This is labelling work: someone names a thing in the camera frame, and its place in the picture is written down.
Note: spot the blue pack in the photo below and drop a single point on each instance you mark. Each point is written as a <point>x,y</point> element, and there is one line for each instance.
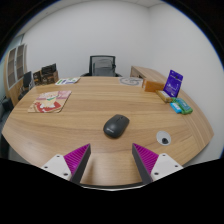
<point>175,107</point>

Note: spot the wooden side desk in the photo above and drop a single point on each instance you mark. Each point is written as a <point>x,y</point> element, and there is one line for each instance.
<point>148,72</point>

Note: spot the grey backpack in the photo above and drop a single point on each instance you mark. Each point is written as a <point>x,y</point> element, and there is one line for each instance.
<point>102,67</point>

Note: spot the pink and red printed mouse pad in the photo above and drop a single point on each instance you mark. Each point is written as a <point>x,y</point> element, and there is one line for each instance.
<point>50,101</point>

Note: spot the green pack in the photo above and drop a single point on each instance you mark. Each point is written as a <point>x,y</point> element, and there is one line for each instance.
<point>184,106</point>

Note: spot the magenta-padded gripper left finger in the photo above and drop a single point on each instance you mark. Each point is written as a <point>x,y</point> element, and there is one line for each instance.
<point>58,165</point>

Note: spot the purple card package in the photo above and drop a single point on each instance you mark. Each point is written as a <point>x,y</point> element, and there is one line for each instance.
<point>173,83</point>

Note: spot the round grey printed mat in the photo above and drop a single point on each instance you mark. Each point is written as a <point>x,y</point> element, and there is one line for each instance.
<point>131,81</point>

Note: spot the white sheet with coloured prints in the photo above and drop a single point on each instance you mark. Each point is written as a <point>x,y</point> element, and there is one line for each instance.
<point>67,81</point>

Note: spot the black mesh office chair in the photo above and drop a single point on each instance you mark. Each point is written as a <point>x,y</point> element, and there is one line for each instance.
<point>115,65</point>

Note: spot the orange cardboard box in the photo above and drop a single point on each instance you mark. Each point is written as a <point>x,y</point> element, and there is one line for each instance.
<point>154,86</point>

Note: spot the dark printed box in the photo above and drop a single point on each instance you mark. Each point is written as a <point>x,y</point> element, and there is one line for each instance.
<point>48,69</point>

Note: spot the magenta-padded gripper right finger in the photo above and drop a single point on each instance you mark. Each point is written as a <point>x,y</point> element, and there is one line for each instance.
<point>165,164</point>

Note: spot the wooden shelf unit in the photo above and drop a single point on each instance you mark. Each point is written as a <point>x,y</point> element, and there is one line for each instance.
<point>15,71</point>

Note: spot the black computer mouse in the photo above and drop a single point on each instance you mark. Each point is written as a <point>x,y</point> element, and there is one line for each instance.
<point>115,126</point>

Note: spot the small yellow-brown box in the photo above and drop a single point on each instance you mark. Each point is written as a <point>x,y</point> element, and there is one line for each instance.
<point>164,96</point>

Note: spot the small black visitor chair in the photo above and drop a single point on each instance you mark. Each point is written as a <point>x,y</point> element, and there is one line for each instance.
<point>26,80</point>

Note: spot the large brown cardboard box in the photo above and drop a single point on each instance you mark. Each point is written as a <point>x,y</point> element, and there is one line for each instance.
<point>50,78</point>

